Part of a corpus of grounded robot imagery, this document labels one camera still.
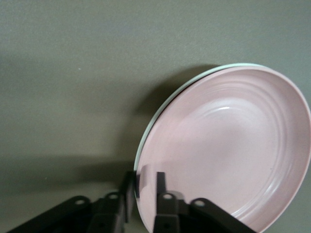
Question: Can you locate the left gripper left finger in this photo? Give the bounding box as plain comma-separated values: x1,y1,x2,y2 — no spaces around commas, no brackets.
4,171,141,233

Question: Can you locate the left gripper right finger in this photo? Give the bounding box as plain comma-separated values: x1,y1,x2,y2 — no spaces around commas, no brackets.
152,171,258,233

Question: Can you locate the pink shallow plate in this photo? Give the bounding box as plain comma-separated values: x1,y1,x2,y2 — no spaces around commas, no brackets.
135,67,311,233

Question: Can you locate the brown table cover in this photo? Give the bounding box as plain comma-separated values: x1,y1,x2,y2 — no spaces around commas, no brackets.
0,0,311,233

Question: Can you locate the beige shallow plate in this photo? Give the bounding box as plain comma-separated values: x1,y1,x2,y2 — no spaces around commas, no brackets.
133,63,265,170

